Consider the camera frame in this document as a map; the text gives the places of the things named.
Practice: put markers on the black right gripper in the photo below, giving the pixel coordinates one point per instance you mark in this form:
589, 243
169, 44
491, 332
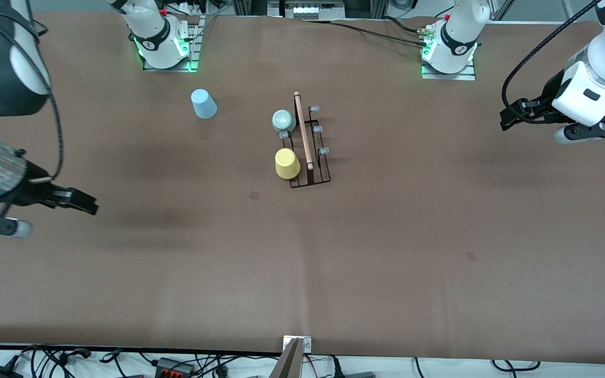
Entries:
32, 189

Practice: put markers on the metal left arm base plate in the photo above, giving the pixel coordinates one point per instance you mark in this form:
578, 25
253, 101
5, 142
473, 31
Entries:
449, 76

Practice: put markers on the light blue plastic cup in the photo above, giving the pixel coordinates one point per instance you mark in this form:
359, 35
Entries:
204, 105

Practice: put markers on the aluminium frame with control box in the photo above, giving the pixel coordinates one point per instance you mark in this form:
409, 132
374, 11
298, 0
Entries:
305, 9

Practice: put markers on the black power adapter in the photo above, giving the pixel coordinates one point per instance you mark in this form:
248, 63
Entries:
0, 374

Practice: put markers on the pale green plastic cup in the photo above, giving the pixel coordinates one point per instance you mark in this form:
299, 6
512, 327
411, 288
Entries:
284, 121

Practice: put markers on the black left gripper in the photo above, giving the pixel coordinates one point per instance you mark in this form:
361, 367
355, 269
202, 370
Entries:
543, 103

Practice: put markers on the white power strip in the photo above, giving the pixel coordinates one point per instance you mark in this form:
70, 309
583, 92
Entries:
191, 8

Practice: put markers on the black orange connector box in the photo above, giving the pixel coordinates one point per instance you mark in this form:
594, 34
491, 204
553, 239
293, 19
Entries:
174, 367

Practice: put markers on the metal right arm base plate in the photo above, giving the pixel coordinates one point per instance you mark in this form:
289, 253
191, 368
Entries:
195, 55

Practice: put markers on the grey brown mounting beam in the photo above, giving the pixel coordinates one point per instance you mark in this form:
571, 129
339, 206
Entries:
288, 367

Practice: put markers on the black power plug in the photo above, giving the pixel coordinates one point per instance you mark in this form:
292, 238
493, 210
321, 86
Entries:
336, 370

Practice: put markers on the brown table cover sheet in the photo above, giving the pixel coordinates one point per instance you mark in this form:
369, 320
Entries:
302, 262

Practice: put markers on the small metal edge bracket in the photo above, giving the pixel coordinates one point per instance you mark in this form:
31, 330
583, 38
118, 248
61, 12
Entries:
306, 345

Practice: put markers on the yellow plastic cup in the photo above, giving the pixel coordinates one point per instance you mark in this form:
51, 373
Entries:
287, 164

